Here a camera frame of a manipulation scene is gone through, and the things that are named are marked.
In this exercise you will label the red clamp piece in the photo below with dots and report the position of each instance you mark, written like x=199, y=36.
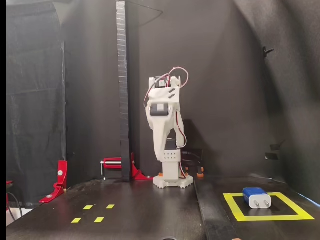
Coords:
x=9, y=182

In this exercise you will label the blue tape piece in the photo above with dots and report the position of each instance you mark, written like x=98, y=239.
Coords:
x=213, y=179

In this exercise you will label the black rectangular box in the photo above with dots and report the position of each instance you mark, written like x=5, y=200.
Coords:
x=195, y=156

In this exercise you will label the red angled metal bracket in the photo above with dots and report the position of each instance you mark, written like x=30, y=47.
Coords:
x=62, y=172

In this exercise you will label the yellow tape square outline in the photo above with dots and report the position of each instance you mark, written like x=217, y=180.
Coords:
x=262, y=218

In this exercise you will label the white robot arm with base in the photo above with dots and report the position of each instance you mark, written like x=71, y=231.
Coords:
x=171, y=171

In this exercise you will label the red screw clamp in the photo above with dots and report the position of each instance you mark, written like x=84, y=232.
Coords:
x=112, y=161

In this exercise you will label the black backdrop cloth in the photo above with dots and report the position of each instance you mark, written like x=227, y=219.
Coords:
x=212, y=87

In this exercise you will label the small yellow tape marker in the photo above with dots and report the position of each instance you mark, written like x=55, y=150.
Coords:
x=99, y=220
x=110, y=206
x=76, y=220
x=88, y=207

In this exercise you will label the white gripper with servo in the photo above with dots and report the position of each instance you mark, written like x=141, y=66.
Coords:
x=158, y=125

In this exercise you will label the red corner bracket with bolt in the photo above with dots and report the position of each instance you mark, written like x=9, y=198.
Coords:
x=136, y=172

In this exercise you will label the blue and white charger block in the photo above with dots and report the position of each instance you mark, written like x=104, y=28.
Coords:
x=257, y=198

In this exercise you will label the black flat table strip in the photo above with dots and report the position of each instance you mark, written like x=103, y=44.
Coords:
x=212, y=217

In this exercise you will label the black spring clip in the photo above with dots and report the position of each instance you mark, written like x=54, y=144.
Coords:
x=265, y=51
x=275, y=147

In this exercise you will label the black mesh fabric panel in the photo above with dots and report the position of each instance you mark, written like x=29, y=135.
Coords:
x=35, y=100

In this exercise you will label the tall black foam post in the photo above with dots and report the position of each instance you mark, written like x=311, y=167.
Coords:
x=123, y=75

